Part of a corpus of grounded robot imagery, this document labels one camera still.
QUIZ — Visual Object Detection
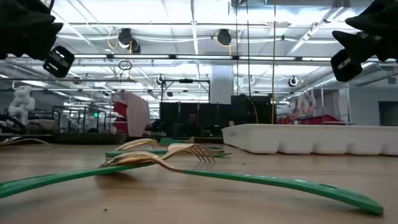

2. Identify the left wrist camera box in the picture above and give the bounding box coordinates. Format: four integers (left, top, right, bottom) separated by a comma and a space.
42, 45, 76, 79

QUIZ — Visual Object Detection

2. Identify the black cabinet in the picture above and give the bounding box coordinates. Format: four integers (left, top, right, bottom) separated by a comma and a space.
230, 95, 278, 124

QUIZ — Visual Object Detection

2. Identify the black partition panel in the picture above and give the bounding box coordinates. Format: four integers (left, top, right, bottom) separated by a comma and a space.
159, 101, 231, 138

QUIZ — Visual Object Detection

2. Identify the dark wall screen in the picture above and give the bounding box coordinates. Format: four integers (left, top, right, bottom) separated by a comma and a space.
378, 101, 398, 127

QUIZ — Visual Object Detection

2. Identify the person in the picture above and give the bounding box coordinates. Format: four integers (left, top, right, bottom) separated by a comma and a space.
182, 112, 203, 138

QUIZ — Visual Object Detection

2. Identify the white humanoid robot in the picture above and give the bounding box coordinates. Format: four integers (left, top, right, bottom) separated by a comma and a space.
7, 85, 37, 125

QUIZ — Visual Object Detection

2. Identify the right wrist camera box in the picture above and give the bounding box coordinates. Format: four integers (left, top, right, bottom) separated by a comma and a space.
330, 49, 363, 83

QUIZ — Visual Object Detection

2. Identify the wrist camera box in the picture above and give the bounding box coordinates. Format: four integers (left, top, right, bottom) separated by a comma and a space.
330, 49, 363, 83
42, 45, 76, 79

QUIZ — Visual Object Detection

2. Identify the black hanging cable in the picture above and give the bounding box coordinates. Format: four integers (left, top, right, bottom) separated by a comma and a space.
246, 0, 251, 98

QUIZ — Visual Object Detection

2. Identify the gold fork green handle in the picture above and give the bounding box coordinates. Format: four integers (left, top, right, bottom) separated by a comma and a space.
0, 136, 49, 146
150, 139, 233, 157
0, 142, 216, 200

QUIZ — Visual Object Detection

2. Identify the black metal frame rig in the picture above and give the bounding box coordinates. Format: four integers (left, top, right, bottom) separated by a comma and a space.
160, 78, 211, 103

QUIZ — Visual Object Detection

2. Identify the white square pillar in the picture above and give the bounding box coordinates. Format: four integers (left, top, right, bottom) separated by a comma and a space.
210, 65, 234, 105

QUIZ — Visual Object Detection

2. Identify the white cutlery tray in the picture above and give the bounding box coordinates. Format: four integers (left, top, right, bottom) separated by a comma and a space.
221, 123, 398, 156

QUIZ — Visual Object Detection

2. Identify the white hanging cloth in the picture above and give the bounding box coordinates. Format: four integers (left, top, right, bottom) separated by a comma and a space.
123, 90, 151, 138

